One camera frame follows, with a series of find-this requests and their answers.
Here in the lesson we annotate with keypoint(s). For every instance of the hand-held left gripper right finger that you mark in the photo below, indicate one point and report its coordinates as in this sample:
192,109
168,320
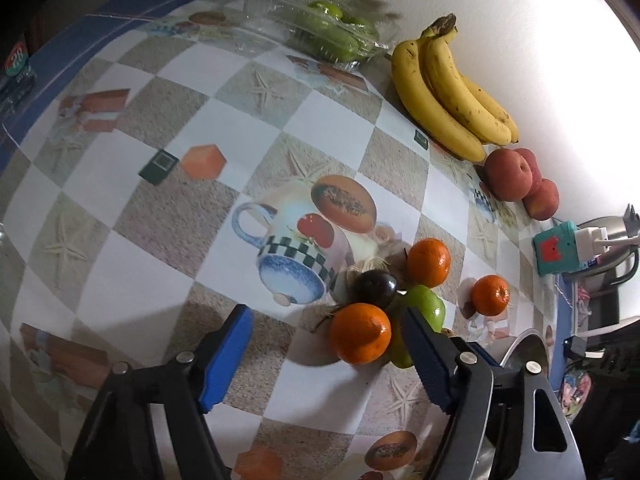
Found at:
427,360

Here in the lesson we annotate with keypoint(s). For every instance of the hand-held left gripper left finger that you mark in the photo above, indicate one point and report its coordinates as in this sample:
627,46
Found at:
225,360

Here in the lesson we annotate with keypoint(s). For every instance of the orange mandarin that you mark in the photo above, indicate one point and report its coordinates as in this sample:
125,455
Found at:
360,332
428,261
490,295

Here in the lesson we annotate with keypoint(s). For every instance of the dark purple plum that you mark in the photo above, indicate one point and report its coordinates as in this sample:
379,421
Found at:
375,287

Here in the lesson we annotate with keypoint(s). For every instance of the steel bowl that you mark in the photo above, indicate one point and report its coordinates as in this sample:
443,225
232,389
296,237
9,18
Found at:
522,347

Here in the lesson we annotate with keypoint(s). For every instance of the packed green fruits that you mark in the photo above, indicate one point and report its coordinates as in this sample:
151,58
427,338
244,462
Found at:
335,35

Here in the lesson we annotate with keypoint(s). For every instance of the black power adapter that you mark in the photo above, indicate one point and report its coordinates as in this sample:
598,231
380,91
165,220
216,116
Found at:
575,346

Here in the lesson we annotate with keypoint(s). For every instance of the pink printed bag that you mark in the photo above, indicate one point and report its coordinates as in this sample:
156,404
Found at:
575,390

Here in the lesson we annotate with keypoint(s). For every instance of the teal power strip box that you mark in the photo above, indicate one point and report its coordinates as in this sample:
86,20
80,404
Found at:
552,250

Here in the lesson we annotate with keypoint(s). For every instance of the red peach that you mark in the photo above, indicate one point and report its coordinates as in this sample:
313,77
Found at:
534,167
542,200
507,175

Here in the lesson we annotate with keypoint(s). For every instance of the steel kettle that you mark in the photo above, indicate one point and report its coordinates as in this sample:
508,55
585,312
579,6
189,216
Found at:
612,225

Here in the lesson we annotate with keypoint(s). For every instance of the bunch of yellow bananas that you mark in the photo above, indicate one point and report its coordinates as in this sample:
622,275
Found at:
440,110

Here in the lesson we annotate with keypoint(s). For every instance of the clear plastic clamshell box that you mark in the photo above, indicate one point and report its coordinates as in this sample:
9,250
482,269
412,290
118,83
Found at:
270,15

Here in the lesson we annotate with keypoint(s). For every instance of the glass mug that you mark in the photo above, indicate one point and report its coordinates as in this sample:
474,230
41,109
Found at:
17,65

